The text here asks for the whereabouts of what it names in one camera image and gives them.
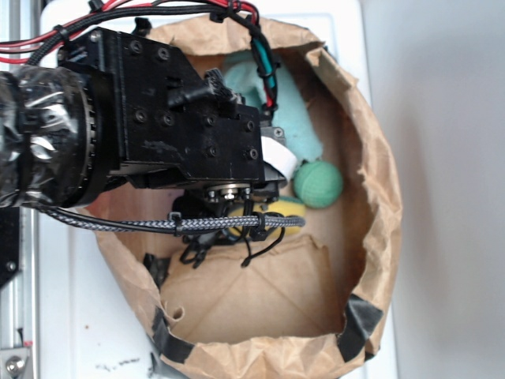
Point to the green knitted ball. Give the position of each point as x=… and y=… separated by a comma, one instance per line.
x=318, y=184

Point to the aluminium frame rail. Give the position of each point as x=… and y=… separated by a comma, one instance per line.
x=19, y=298

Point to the brown paper bag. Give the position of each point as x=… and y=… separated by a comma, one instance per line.
x=313, y=306

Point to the light blue cloth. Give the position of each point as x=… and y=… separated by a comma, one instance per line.
x=240, y=74

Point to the silver corner bracket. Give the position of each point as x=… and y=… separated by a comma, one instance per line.
x=16, y=363

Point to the black corner bracket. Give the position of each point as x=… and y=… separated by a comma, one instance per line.
x=10, y=244

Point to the yellow green sponge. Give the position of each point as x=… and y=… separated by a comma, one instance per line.
x=285, y=206

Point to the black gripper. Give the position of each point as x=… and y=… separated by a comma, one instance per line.
x=157, y=124

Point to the tape wrapped robot arm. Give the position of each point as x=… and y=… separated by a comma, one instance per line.
x=44, y=128

